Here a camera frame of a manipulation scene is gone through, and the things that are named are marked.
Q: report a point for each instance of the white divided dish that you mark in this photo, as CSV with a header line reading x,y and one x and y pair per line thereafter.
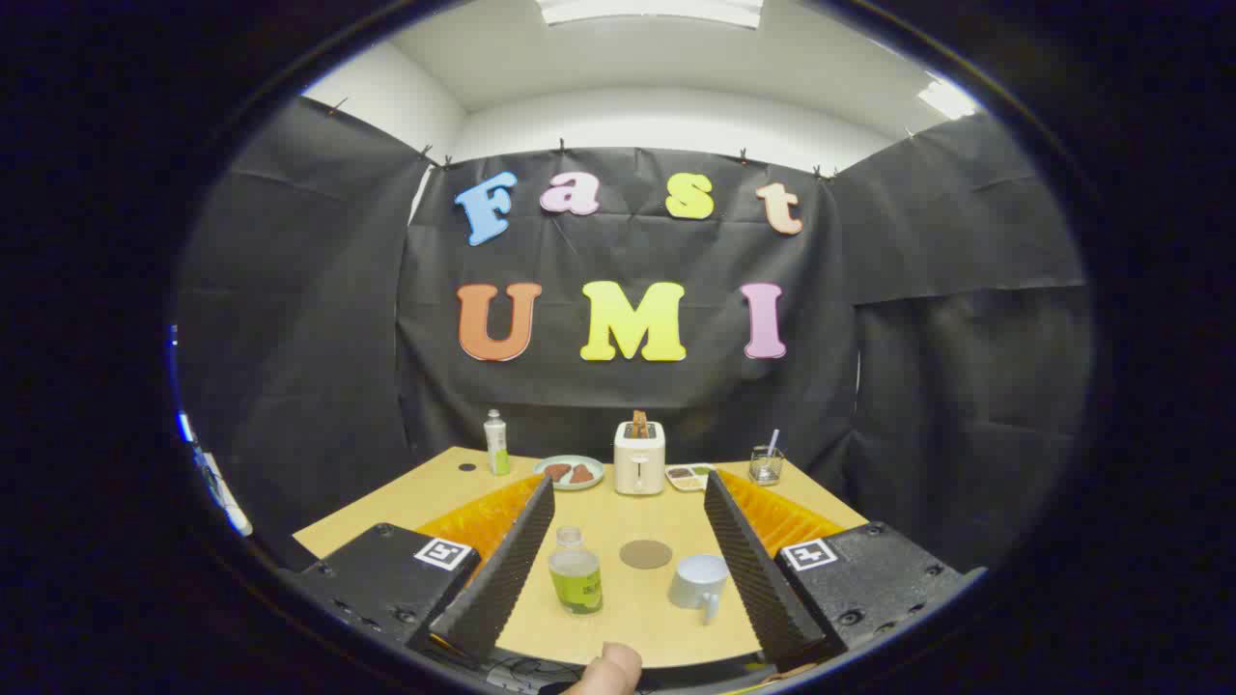
x,y
690,478

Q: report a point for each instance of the slim white green bottle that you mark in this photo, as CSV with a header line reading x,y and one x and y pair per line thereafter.
x,y
496,444

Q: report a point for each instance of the pale blue cup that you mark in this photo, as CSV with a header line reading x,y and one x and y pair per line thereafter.
x,y
697,579

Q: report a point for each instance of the small ceiling light panel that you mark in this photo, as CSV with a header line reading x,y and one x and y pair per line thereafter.
x,y
946,98

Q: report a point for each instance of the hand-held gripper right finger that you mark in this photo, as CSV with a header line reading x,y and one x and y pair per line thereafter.
x,y
753,569

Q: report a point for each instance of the brown bread piece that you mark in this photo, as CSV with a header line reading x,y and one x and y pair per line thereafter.
x,y
581,475
557,471

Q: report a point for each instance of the clear juice bottle green label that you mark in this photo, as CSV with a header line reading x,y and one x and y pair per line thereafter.
x,y
576,584

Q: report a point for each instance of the wooden table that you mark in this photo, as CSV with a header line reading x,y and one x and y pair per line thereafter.
x,y
618,512

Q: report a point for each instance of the round brown coaster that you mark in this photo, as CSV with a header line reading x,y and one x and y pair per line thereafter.
x,y
645,554

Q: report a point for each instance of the pale green plate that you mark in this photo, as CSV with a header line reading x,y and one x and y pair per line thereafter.
x,y
570,485

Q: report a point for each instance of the long ceiling light panel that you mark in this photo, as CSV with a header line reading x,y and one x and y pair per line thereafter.
x,y
647,10

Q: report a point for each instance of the white straw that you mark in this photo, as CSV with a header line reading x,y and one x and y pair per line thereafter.
x,y
772,439

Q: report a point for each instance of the white toaster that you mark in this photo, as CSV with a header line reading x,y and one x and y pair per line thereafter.
x,y
639,468

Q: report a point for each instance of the black backdrop cloth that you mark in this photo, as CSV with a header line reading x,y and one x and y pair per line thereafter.
x,y
628,401

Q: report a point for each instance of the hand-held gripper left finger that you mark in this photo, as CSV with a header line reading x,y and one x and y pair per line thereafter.
x,y
502,569

